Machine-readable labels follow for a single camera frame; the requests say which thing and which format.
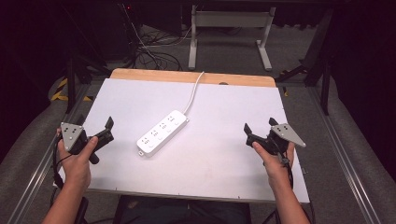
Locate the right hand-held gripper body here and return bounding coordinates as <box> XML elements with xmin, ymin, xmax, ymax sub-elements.
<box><xmin>245</xmin><ymin>122</ymin><xmax>307</xmax><ymax>157</ymax></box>

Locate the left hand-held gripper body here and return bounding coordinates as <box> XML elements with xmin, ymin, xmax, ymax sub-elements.
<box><xmin>60</xmin><ymin>121</ymin><xmax>115</xmax><ymax>165</ymax></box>

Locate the white power strip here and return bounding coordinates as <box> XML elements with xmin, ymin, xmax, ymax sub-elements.
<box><xmin>135</xmin><ymin>109</ymin><xmax>191</xmax><ymax>158</ymax></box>

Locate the person's right hand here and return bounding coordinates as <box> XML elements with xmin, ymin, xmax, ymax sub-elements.
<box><xmin>251</xmin><ymin>141</ymin><xmax>296</xmax><ymax>189</ymax></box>

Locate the person's left hand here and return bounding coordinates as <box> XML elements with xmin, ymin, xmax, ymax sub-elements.
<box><xmin>56</xmin><ymin>127</ymin><xmax>99</xmax><ymax>189</ymax></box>

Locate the yellow black hazard tape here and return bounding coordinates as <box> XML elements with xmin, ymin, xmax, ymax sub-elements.
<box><xmin>49</xmin><ymin>77</ymin><xmax>93</xmax><ymax>103</ymax></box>

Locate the black metal stand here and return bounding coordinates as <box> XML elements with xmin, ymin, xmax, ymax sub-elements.
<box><xmin>61</xmin><ymin>6</ymin><xmax>112</xmax><ymax>115</ymax></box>
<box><xmin>275</xmin><ymin>8</ymin><xmax>334</xmax><ymax>117</ymax></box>

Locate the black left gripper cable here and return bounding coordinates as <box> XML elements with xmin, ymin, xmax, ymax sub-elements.
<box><xmin>51</xmin><ymin>135</ymin><xmax>75</xmax><ymax>189</ymax></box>

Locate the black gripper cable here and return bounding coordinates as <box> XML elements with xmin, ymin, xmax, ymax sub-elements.
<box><xmin>271</xmin><ymin>136</ymin><xmax>295</xmax><ymax>190</ymax></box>
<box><xmin>51</xmin><ymin>135</ymin><xmax>75</xmax><ymax>189</ymax></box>

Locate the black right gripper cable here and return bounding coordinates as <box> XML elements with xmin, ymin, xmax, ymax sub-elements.
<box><xmin>271</xmin><ymin>136</ymin><xmax>295</xmax><ymax>190</ymax></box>

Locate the aluminium floor rail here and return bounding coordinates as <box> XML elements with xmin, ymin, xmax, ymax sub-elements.
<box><xmin>7</xmin><ymin>83</ymin><xmax>93</xmax><ymax>224</ymax></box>
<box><xmin>305</xmin><ymin>86</ymin><xmax>383</xmax><ymax>224</ymax></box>

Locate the white power strip cable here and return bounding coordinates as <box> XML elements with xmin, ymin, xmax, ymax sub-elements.
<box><xmin>182</xmin><ymin>71</ymin><xmax>205</xmax><ymax>116</ymax></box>

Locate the tangle of floor cables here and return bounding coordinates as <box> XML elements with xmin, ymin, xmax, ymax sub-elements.
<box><xmin>119</xmin><ymin>3</ymin><xmax>192</xmax><ymax>72</ymax></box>

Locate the white metal table frame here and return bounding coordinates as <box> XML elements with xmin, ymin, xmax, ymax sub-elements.
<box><xmin>188</xmin><ymin>4</ymin><xmax>277</xmax><ymax>72</ymax></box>

